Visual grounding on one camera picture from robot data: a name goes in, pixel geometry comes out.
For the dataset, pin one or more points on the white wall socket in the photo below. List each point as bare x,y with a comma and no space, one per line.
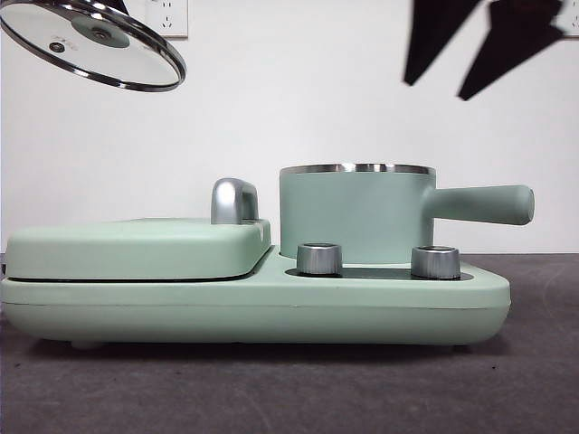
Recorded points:
176,20
572,25

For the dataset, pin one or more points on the glass lid with green knob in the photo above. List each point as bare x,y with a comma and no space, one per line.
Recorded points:
90,40

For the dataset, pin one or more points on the silver control knob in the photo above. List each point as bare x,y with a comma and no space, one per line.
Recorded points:
435,262
319,260

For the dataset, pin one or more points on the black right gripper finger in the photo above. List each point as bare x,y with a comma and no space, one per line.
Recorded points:
520,40
443,31

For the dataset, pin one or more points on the green breakfast machine base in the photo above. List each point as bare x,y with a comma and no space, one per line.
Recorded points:
253,312

